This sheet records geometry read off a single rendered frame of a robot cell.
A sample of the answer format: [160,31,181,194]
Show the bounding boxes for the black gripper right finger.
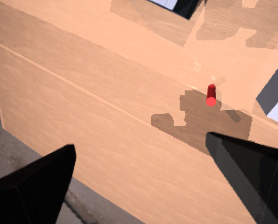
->
[205,132,278,224]

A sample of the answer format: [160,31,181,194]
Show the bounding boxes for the red peg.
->
[206,84,216,106]

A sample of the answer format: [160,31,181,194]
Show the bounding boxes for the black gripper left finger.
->
[0,144,77,224]

